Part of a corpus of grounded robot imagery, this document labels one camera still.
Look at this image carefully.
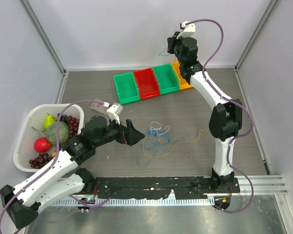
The right green bin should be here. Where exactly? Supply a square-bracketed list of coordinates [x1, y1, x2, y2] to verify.
[152, 63, 179, 95]

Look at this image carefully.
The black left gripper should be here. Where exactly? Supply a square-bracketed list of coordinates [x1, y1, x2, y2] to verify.
[94, 115, 145, 148]

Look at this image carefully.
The blue cable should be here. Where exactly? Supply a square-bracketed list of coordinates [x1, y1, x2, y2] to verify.
[157, 47, 179, 88]
[136, 126, 186, 169]

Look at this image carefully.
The small peach fruit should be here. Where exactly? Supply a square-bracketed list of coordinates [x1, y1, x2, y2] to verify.
[51, 150, 57, 157]

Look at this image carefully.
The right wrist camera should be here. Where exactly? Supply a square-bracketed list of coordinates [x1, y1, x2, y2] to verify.
[177, 21, 196, 39]

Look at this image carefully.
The dark grape bunch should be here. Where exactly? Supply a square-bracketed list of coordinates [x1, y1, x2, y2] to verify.
[60, 115, 80, 138]

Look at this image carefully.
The white plastic basket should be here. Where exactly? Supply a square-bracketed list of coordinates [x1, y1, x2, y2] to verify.
[13, 103, 86, 173]

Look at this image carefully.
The yellow cable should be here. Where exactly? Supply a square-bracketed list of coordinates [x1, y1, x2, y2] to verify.
[142, 129, 206, 158]

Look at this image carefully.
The green bin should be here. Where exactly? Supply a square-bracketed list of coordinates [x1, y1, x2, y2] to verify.
[152, 63, 179, 95]
[113, 72, 140, 105]

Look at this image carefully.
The green melon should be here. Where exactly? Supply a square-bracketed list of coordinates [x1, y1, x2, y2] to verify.
[45, 121, 69, 145]

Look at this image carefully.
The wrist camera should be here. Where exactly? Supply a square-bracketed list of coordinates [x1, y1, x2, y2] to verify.
[104, 102, 123, 124]
[177, 21, 196, 39]

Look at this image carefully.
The left green bin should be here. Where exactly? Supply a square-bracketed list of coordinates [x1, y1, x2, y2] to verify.
[113, 72, 140, 105]

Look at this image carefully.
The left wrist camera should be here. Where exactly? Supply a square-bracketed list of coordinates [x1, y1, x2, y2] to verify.
[104, 102, 123, 124]

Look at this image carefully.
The orange bin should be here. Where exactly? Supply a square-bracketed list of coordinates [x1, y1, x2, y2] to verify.
[171, 61, 192, 90]

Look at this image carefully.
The red bin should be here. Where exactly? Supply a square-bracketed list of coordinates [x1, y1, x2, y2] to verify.
[133, 68, 160, 100]

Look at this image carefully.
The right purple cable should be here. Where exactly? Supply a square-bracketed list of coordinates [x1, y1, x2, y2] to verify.
[185, 19, 255, 214]

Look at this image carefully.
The small card box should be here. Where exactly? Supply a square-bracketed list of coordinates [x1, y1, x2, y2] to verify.
[90, 98, 110, 115]

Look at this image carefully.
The green pear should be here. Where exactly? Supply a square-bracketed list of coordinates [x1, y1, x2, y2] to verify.
[43, 113, 57, 130]

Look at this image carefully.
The white cable duct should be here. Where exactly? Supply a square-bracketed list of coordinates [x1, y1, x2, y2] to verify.
[53, 196, 214, 207]

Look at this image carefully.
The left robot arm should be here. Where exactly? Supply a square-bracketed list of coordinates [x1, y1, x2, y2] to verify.
[0, 116, 145, 230]

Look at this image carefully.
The white cable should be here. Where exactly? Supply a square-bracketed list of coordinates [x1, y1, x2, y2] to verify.
[149, 120, 171, 136]

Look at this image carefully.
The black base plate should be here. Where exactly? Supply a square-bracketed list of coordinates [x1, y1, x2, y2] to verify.
[65, 175, 241, 200]

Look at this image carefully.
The red grape bunch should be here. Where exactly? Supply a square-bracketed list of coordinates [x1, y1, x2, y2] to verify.
[29, 153, 53, 169]

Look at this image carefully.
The red apple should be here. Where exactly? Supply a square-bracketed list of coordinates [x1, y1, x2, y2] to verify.
[34, 137, 52, 153]

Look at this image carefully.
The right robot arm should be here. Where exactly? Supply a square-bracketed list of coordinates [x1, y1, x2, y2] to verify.
[167, 32, 242, 193]

